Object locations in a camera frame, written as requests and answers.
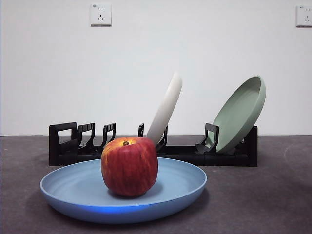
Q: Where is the red apple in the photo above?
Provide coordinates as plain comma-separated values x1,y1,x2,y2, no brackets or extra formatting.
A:
100,136,158,197

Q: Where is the blue plate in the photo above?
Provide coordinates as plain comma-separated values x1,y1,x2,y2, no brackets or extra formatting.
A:
39,157,208,225

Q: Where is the white plate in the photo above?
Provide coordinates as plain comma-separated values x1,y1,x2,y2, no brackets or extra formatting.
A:
146,71,183,147

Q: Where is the black plate rack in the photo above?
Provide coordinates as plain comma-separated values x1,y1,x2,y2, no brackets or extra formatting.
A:
48,121,258,168

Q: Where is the green plate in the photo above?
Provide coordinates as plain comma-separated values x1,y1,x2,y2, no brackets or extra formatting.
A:
212,76,267,154

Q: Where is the white wall socket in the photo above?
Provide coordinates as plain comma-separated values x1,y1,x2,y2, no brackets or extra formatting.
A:
90,3,112,27
295,4,312,27

